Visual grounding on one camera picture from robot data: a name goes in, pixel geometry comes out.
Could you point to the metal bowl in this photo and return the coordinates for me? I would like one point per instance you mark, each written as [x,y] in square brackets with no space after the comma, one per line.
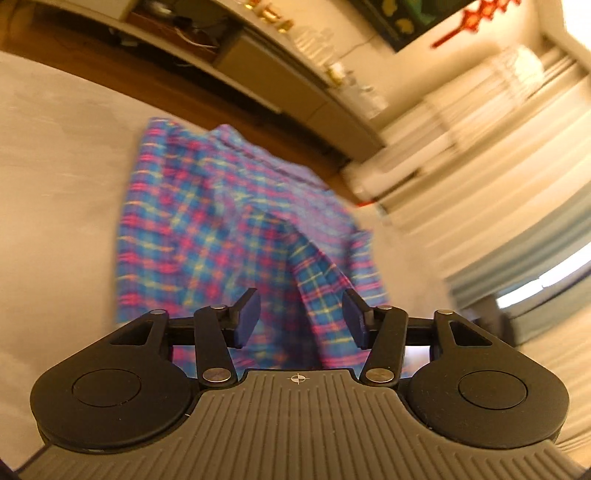
[157,6]

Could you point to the white storage box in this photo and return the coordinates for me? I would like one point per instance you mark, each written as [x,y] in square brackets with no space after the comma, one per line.
[367,97]

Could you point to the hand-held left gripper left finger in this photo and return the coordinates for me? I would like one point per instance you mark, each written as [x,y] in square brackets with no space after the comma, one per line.
[247,318]

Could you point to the cluster of glass cups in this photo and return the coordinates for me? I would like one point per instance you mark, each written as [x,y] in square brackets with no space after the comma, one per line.
[314,41]

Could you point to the gold tissue box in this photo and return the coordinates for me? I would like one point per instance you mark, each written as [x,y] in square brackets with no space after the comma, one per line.
[336,73]

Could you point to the blue pink plaid shirt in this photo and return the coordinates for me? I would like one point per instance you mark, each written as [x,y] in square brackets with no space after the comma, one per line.
[194,221]

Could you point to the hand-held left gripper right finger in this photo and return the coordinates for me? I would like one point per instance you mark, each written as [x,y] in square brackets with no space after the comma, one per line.
[355,318]

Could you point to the gold bowl ornament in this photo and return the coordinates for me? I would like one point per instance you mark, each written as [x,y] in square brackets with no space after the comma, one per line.
[270,14]

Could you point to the grey blue curtain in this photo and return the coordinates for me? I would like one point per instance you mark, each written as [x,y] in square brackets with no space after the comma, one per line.
[521,258]

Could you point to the grey low media cabinet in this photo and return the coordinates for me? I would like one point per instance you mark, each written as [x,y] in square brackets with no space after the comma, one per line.
[258,60]

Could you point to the wall television with patterned cover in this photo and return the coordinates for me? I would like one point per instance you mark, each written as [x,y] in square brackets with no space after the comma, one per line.
[401,23]

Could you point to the large red knot ornament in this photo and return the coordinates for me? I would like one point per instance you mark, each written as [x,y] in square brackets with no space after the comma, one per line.
[475,21]

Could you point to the air conditioner with lace cover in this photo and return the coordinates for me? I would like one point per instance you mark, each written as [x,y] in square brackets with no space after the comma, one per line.
[461,106]

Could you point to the cream curtain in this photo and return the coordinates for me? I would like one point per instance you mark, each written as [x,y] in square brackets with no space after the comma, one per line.
[508,184]

